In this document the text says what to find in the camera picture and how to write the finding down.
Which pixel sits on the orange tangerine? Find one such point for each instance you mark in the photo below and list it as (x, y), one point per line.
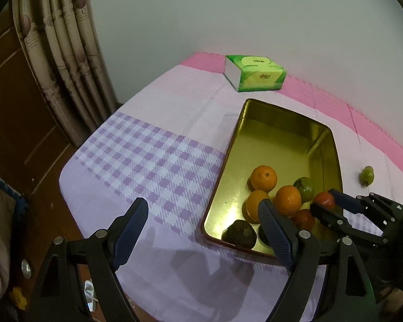
(287, 200)
(263, 177)
(253, 204)

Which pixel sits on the brown wooden door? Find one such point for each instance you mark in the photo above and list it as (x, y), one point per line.
(16, 114)

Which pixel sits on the beige patterned curtain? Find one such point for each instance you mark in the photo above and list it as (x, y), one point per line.
(60, 57)

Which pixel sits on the pink foam mat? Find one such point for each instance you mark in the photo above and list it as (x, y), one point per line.
(322, 97)

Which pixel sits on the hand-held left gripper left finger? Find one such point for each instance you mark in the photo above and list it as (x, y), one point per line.
(129, 234)

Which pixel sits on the green tomato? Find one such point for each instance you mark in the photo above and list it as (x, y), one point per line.
(305, 187)

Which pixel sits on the green tissue pack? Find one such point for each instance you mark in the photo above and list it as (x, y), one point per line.
(255, 73)

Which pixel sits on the small yellow object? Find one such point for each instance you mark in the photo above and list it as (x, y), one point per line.
(17, 297)

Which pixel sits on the dark mangosteen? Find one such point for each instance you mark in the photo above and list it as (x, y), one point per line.
(239, 234)
(264, 236)

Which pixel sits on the white floor object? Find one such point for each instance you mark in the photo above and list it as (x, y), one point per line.
(90, 295)

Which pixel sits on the red tomato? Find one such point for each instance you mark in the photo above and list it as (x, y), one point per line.
(304, 218)
(324, 200)

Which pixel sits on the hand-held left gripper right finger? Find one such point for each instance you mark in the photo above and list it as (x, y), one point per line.
(275, 231)

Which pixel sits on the gold metal tin tray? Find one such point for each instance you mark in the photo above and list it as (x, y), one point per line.
(282, 151)

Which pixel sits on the purple checked tablecloth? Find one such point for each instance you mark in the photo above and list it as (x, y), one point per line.
(161, 161)

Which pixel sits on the round metal disc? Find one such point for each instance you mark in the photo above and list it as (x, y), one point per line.
(27, 268)

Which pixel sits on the small green fruit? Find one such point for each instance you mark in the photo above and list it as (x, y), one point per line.
(367, 175)

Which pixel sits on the blue edged floor mat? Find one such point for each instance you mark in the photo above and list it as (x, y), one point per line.
(13, 208)

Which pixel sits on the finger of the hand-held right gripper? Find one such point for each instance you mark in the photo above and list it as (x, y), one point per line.
(329, 219)
(347, 203)

